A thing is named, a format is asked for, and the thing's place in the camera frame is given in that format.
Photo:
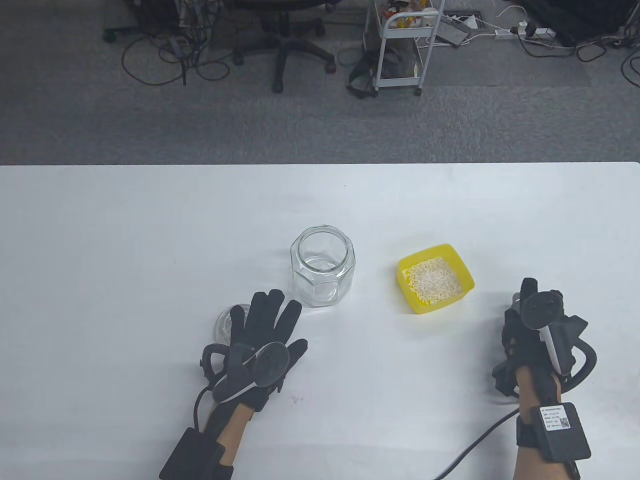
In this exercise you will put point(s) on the person's right hand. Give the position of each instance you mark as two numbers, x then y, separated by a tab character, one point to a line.
522	345

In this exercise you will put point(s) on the grey funnel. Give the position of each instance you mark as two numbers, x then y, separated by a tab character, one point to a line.
515	300

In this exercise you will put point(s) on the black office chair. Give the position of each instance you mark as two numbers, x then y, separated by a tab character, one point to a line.
280	50

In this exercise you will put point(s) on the person's left hand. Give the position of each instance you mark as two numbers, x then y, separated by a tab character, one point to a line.
265	320

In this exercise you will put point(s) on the person's left forearm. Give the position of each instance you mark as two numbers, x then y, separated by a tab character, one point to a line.
235	432

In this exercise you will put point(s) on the black round hand tracker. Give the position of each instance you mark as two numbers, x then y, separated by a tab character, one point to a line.
270	365
542	310

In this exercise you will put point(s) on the white rice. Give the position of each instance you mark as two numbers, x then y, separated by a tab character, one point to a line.
435	280

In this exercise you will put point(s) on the clear glass jar lid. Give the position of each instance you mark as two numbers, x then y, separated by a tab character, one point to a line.
224	327

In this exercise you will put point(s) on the black equipment case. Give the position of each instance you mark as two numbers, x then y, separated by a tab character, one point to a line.
575	15

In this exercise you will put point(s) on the white utility cart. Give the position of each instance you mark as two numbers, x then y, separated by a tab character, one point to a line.
400	82

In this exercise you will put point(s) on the clear glass jar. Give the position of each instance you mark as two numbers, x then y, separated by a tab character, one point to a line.
322	280

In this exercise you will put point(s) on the colourful packets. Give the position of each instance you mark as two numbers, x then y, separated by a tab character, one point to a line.
410	20

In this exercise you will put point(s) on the black bag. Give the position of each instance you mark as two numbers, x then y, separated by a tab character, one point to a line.
362	70

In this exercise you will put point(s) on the person's right forearm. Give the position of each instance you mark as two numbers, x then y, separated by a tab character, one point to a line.
530	395

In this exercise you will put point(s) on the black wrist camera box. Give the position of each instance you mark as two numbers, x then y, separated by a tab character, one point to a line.
560	435
192	457

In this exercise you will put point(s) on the white power strip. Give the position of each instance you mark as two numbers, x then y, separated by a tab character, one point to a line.
504	33
544	33

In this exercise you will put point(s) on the yellow plastic container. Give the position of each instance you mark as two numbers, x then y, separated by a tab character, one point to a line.
457	260

